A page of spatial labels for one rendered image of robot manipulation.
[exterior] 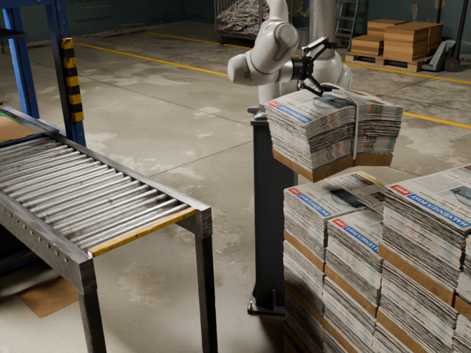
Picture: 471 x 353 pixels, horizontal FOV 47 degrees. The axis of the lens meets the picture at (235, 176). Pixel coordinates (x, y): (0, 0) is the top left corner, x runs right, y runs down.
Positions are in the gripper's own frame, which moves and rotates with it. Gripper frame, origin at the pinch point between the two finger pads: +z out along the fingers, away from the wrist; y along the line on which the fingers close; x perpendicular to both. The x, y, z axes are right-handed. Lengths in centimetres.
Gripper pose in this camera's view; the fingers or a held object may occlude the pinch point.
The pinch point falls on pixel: (339, 66)
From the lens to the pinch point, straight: 193.9
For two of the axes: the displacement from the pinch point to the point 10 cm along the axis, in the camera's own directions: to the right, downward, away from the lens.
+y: -0.5, 9.2, 3.8
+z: 9.2, -1.1, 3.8
